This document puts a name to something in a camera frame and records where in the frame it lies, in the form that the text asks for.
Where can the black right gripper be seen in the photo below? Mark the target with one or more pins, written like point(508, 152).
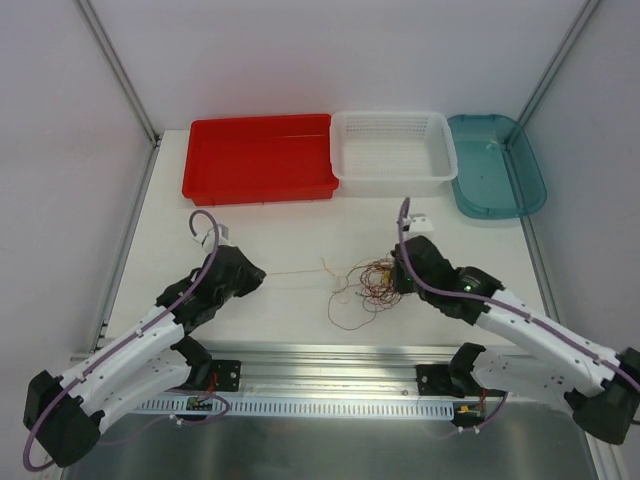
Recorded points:
point(407, 270)

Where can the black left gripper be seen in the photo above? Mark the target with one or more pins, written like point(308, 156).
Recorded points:
point(242, 273)

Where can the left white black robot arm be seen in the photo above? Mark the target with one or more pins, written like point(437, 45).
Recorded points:
point(67, 414)

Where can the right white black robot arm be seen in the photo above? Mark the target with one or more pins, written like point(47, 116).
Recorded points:
point(598, 387)

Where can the teal transparent plastic tray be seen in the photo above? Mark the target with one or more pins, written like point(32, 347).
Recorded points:
point(498, 174)

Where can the red plastic tray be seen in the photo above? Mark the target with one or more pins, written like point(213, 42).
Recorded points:
point(263, 159)

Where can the white perforated plastic basket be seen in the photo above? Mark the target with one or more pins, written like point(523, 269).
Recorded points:
point(378, 154)

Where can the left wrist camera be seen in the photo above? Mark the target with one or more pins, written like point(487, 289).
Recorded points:
point(213, 236)

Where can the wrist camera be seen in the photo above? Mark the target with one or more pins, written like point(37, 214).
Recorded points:
point(213, 236)
point(417, 225)

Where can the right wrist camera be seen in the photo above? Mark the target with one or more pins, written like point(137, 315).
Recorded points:
point(417, 225)

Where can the aluminium extrusion rail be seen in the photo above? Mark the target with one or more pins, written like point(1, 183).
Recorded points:
point(325, 367)

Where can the white slotted cable duct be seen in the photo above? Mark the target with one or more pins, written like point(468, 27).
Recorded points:
point(301, 407)

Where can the left aluminium frame post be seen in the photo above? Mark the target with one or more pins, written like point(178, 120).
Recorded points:
point(102, 39)

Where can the aluminium frame post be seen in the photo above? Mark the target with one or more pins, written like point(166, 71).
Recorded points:
point(102, 39)
point(561, 54)

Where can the right aluminium frame post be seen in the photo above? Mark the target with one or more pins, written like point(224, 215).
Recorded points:
point(561, 54)

